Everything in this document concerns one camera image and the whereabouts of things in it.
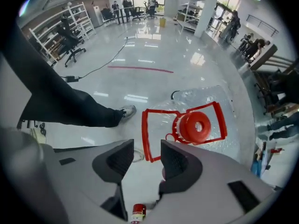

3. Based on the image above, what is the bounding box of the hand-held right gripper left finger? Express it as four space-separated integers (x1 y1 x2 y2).
46 139 135 221

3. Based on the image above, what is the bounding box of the black high table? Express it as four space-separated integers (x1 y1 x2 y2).
112 7 132 25

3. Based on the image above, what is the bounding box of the grey metal railing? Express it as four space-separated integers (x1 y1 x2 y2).
246 14 280 37

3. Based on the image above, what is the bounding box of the black power adapter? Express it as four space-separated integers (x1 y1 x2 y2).
61 75 79 83

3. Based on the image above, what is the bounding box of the red canister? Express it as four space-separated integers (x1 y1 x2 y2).
130 203 147 224

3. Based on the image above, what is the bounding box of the black office chair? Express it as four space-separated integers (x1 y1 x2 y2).
144 3 158 20
129 6 145 21
57 17 87 68
100 7 115 25

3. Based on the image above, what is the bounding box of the white square pillar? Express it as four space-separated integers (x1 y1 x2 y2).
193 0 222 38

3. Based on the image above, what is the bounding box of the black floor cable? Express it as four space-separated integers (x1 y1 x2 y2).
78 36 129 80

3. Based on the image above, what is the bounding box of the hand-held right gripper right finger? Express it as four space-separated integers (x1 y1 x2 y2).
145 139 275 224

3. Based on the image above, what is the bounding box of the white metal shelving rack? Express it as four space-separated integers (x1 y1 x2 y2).
175 0 209 35
28 1 97 66

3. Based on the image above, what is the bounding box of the clear water jug red cap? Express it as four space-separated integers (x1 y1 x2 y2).
141 85 237 163

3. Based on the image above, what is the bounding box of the white tall cabinet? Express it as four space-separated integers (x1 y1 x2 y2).
93 5 104 28

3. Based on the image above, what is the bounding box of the person's grey sneaker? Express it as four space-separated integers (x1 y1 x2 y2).
118 105 137 121

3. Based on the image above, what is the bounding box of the glossy grey floor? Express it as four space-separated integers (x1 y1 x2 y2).
22 16 290 210

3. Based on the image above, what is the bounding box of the person's leg in black trousers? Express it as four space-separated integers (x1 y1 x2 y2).
0 23 124 128

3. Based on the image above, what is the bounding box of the wooden table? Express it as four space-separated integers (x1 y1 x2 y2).
248 44 279 71

